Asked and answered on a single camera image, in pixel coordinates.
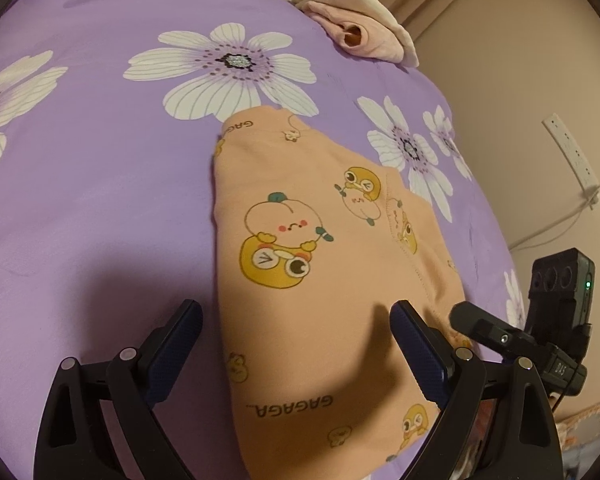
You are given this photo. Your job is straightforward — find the purple floral bed sheet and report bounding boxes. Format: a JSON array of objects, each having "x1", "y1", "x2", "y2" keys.
[{"x1": 0, "y1": 0, "x2": 524, "y2": 479}]

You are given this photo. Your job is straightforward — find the white power strip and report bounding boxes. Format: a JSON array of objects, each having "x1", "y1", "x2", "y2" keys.
[{"x1": 542, "y1": 114, "x2": 600, "y2": 209}]

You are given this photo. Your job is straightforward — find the white power cord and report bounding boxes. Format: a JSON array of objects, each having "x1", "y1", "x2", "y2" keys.
[{"x1": 507, "y1": 199, "x2": 596, "y2": 252}]

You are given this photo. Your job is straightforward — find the pink folded clothes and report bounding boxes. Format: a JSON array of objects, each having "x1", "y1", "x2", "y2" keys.
[{"x1": 292, "y1": 0, "x2": 419, "y2": 68}]

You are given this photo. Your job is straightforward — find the black camera box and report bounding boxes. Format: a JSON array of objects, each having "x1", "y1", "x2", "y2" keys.
[{"x1": 524, "y1": 248, "x2": 595, "y2": 362}]

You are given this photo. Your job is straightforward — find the orange duck print garment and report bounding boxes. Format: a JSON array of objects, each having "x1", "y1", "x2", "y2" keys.
[{"x1": 214, "y1": 106, "x2": 464, "y2": 479}]

